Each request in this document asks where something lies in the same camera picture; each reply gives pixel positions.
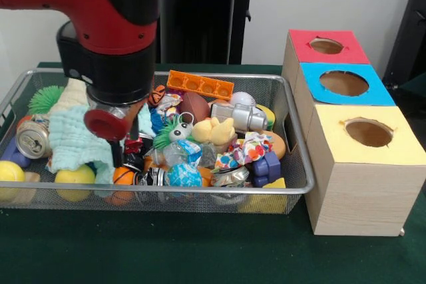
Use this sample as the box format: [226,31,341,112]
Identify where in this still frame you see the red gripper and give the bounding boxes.
[83,107,140,168]

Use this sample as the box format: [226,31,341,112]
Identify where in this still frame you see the mint muslin cloth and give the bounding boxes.
[46,102,156,185]

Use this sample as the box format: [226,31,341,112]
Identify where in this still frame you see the clear blue-print plastic packet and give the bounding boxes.
[162,139,204,167]

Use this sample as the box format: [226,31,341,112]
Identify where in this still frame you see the silver mesh bin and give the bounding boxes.
[0,67,316,215]

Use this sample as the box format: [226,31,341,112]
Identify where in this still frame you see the wooden three-hole box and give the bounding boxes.
[281,29,426,237]

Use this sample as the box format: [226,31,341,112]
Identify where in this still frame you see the green spiky toy with eyes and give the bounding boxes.
[152,114,194,150]

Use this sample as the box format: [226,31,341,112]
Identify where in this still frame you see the globe print ball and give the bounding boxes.
[164,163,203,195]

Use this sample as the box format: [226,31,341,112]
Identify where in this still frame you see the brown toy football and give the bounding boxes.
[179,92,212,124]

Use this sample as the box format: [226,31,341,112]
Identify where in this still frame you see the yellow plush duck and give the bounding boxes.
[192,116,237,147]

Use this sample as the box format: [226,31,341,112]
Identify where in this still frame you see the orange plastic tray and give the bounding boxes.
[166,70,235,100]

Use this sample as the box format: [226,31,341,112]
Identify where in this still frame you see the crushed silver drink can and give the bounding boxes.
[15,119,53,159]

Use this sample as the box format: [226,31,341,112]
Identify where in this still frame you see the polka dot crumpled wrapper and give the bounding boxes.
[214,132,274,169]

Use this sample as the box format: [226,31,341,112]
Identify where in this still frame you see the dark green tablecloth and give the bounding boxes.
[0,61,426,284]

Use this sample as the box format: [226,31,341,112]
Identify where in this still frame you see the purple toy block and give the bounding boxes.
[251,150,282,188]

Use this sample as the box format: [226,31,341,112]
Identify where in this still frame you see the black chair back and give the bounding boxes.
[381,0,426,88]

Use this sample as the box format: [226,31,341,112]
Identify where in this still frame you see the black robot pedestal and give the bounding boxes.
[156,0,269,65]

